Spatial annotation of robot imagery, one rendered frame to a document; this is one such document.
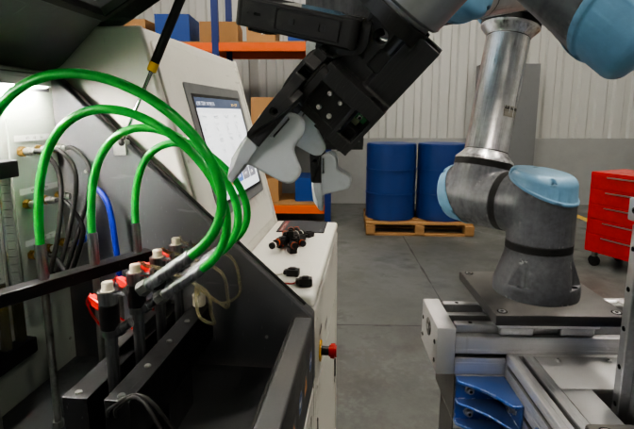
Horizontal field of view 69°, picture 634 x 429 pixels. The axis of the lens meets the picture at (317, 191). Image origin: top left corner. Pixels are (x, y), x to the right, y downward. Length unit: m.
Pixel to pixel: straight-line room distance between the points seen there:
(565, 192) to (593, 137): 7.18
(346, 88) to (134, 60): 0.74
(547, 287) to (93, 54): 0.99
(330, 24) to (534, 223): 0.60
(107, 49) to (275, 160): 0.73
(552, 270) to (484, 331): 0.16
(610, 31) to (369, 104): 0.17
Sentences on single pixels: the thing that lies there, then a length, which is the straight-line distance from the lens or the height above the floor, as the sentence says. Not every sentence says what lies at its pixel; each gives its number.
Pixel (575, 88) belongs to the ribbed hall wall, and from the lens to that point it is 7.96.
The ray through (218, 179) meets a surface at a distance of 0.63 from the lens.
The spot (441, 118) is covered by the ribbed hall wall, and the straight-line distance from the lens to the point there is 7.25.
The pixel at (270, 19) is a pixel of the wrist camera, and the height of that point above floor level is 1.45.
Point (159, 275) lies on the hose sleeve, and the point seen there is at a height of 1.15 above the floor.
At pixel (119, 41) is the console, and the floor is 1.52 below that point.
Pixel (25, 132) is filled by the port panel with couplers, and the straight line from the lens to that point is 1.04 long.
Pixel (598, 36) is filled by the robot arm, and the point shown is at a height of 1.42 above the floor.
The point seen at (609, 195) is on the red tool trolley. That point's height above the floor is 0.67.
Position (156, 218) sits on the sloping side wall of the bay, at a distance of 1.03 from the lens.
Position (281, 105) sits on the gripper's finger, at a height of 1.38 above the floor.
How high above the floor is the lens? 1.37
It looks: 10 degrees down
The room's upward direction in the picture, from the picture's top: straight up
